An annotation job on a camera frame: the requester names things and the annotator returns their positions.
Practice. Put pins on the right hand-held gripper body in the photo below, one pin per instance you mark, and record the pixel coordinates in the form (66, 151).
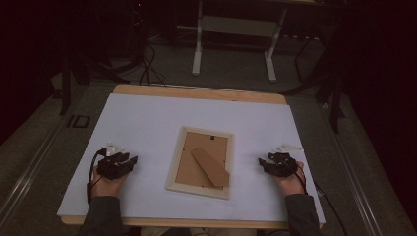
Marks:
(284, 167)

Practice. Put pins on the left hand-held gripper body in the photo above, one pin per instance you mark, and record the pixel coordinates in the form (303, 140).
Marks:
(109, 168)

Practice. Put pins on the pale wooden photo frame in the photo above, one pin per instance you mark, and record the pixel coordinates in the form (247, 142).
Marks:
(183, 170)

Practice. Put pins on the person's left hand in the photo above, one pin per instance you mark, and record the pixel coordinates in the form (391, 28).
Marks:
(106, 187)

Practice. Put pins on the person's right hand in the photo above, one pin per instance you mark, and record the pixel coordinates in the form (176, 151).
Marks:
(293, 185)

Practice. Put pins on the white table mat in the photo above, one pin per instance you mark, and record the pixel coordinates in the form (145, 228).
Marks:
(147, 124)

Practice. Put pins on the grey metal floor rail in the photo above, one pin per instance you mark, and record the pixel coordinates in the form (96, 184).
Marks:
(29, 173)
(354, 183)

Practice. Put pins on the white desk frame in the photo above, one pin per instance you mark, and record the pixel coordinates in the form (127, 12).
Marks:
(239, 26)

